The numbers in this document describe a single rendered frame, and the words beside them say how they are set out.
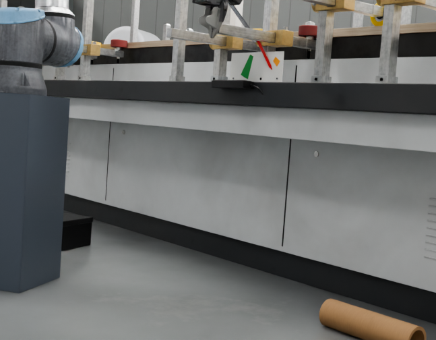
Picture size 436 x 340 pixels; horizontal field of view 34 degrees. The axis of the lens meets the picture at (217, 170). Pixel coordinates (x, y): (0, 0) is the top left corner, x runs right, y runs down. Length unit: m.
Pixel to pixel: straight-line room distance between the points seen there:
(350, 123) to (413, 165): 0.25
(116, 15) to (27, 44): 5.54
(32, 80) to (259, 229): 1.02
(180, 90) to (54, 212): 0.70
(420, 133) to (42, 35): 1.19
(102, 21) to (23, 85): 5.62
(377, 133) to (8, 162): 1.09
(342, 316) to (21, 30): 1.28
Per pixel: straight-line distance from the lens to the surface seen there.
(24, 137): 2.23
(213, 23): 2.23
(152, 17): 7.68
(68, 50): 2.49
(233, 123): 2.56
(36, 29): 2.35
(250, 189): 2.78
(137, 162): 3.41
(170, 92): 2.81
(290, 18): 7.28
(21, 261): 2.27
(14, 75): 2.31
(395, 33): 2.12
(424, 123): 2.03
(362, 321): 2.01
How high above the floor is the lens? 0.57
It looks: 4 degrees down
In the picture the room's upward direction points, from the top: 4 degrees clockwise
